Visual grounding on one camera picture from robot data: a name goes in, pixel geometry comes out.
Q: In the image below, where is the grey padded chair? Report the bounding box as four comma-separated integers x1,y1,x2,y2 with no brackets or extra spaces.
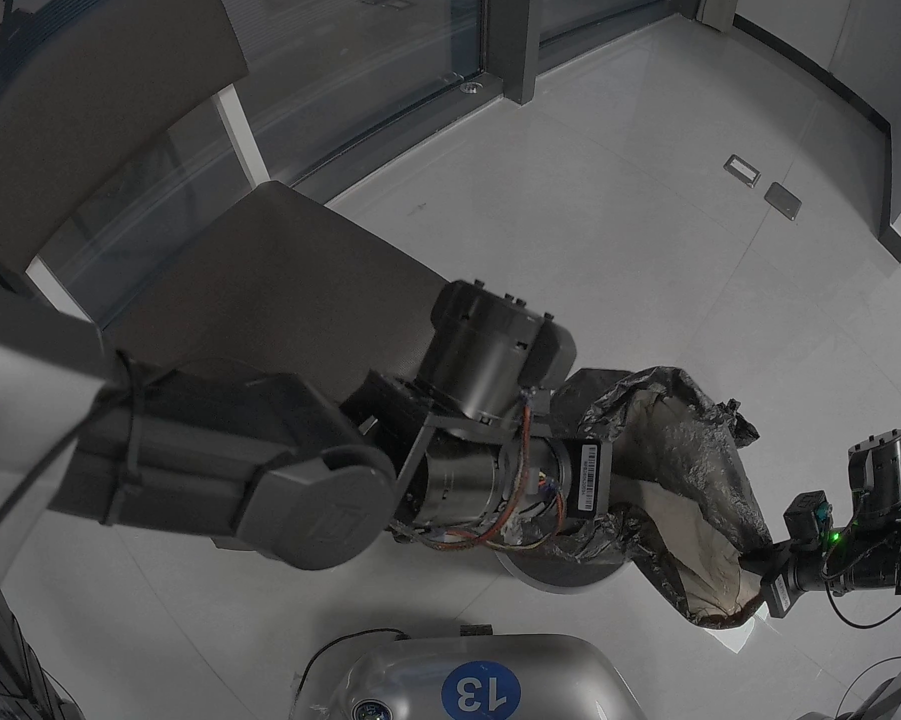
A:
0,0,467,433

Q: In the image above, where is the black cable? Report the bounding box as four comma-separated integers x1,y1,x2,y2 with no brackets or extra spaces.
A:
824,585,901,630
293,627,410,711

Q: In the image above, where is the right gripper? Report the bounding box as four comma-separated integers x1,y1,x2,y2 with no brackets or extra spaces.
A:
759,540,901,621

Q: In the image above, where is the white trash bin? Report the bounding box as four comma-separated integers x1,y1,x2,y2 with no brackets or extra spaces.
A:
494,533,635,597

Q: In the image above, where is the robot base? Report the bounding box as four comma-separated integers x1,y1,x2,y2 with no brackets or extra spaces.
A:
293,623,650,720

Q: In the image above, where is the black plastic bag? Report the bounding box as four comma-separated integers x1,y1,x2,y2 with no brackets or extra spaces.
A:
506,364,776,632

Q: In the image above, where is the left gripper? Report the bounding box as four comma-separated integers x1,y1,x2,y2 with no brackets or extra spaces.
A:
419,435,611,538

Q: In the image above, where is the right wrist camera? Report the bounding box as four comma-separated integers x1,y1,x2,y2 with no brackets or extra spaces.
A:
784,490,834,549

